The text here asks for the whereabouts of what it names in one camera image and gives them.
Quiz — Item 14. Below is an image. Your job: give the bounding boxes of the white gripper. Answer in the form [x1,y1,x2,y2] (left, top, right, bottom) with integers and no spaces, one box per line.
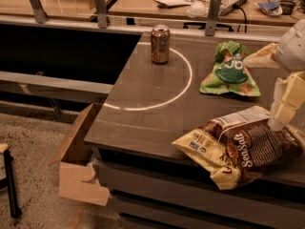
[268,19,305,131]

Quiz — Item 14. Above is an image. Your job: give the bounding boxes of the brown sea salt chip bag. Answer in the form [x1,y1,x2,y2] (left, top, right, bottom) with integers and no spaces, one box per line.
[173,106,305,190]

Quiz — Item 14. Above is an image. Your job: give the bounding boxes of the green chip bag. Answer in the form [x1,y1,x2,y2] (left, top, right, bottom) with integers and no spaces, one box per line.
[199,41,260,97]

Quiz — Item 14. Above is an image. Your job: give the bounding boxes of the blue white packet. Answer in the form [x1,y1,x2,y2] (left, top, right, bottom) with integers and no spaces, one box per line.
[256,2,283,16]

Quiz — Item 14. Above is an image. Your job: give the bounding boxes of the grey power strip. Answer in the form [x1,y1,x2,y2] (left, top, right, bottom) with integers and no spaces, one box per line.
[218,0,247,16]

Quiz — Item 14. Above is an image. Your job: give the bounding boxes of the white face mask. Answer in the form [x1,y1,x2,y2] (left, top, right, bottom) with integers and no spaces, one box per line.
[185,1,207,18]

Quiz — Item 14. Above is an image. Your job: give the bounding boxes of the brown soda can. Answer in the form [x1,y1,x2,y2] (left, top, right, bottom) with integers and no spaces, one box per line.
[151,25,171,64]

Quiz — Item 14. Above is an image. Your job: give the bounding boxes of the white paper stack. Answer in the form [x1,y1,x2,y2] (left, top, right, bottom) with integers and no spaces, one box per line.
[154,0,192,9]

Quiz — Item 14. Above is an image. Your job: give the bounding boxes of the cardboard box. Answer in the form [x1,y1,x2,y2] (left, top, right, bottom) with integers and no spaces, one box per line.
[50,103,110,206]

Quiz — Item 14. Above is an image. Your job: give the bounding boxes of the black stool leg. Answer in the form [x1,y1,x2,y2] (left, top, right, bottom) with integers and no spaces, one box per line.
[0,143,22,219]

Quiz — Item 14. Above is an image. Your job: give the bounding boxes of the black power cable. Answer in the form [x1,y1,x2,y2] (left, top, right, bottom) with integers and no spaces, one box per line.
[232,4,249,34]

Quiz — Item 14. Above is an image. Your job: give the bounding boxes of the grey metal bracket right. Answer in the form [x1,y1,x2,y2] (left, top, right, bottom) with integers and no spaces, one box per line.
[205,0,221,36]

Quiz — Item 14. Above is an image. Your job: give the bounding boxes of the grey metal bracket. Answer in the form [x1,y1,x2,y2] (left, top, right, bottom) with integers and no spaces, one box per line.
[94,0,108,29]
[205,0,221,36]
[29,0,48,24]

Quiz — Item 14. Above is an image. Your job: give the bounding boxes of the grey metal bracket middle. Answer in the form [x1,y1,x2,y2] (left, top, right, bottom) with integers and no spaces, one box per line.
[94,0,108,29]

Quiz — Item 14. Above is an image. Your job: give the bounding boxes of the grey metal bracket left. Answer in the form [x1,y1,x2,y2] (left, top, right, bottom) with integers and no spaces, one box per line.
[29,0,48,24]

